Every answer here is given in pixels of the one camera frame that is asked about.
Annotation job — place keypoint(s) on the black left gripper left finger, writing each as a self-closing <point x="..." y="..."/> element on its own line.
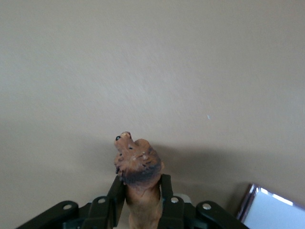
<point x="102" y="212"/>

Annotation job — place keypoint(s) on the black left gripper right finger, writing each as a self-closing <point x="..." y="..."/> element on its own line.
<point x="172" y="212"/>

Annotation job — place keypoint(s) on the brown lion statue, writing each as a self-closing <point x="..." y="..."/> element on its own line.
<point x="140" y="167"/>

